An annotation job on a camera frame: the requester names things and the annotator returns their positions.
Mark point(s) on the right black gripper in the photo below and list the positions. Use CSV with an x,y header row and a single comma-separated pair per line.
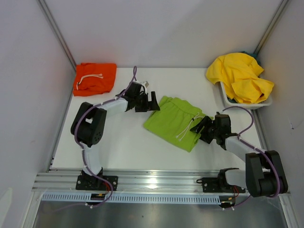
x,y
206,121

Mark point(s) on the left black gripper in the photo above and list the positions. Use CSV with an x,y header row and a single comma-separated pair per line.
x,y
149,106

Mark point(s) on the green shorts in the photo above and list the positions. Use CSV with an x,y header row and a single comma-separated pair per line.
x,y
173,122

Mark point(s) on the orange shorts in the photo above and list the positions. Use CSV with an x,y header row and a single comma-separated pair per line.
x,y
94,79

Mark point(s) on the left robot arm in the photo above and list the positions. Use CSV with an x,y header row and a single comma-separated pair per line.
x,y
89,122

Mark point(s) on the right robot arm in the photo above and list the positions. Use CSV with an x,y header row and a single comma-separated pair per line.
x,y
263,174

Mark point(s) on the yellow shorts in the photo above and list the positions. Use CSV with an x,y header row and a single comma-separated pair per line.
x,y
240,74

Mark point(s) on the white plastic basket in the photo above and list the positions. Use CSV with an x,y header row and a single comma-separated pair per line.
x,y
227,103

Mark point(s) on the teal cloth in basket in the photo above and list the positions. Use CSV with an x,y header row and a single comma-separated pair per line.
x,y
252,55

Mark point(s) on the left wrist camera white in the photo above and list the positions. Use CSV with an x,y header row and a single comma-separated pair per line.
x,y
144,84

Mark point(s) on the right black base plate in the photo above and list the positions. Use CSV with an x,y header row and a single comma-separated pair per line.
x,y
218,185

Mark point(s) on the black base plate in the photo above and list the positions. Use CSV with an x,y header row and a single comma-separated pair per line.
x,y
87,182
218,185

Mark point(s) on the white slotted cable duct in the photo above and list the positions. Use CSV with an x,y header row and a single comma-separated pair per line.
x,y
134,198

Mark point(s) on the aluminium front rail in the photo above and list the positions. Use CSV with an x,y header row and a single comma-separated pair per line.
x,y
138,182

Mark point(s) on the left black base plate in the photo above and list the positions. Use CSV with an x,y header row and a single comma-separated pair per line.
x,y
87,182

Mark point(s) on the right aluminium corner post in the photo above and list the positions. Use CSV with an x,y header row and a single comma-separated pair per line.
x,y
272,25

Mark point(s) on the aluminium corner post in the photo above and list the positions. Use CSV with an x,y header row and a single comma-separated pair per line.
x,y
272,25
56,31

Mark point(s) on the left aluminium corner post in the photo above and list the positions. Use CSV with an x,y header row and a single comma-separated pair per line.
x,y
56,31

